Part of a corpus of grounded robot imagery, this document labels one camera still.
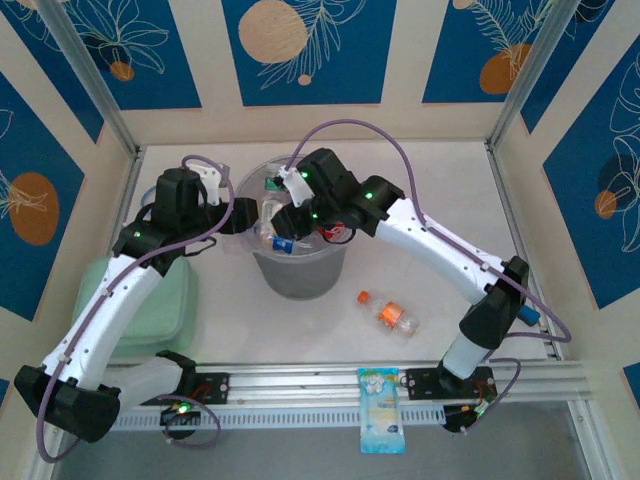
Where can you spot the green plastic lid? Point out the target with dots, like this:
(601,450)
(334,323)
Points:
(150,310)

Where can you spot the left green LED circuit board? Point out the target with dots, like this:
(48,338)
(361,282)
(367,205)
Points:
(179,409)

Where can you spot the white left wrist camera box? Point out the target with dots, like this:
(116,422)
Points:
(212,185)

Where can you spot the blue wet wipes pack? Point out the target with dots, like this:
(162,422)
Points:
(382,415)

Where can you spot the green led circuit board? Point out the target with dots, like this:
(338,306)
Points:
(179,409)
(470,415)

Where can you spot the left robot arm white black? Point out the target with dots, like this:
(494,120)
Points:
(110,300)

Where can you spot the aluminium frame post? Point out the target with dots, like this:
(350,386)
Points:
(530,65)
(85,65)

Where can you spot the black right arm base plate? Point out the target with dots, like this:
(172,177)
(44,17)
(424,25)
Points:
(420,382)

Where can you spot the translucent plastic bin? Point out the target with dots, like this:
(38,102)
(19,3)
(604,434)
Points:
(300,280)

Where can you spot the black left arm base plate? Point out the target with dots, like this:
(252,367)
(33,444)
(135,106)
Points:
(215,387)

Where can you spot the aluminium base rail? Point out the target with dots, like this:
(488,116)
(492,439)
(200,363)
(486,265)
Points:
(300,385)

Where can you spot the large Pepsi bottle blue cap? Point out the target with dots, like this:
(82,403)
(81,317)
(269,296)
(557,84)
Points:
(282,243)

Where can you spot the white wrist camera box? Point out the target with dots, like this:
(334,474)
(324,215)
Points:
(212,185)
(297,187)

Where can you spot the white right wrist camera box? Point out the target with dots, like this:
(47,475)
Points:
(297,187)

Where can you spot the orange cap orange label bottle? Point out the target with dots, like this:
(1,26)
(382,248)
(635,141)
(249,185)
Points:
(391,315)

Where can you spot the right green LED circuit board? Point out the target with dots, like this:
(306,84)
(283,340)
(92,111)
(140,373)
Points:
(470,415)

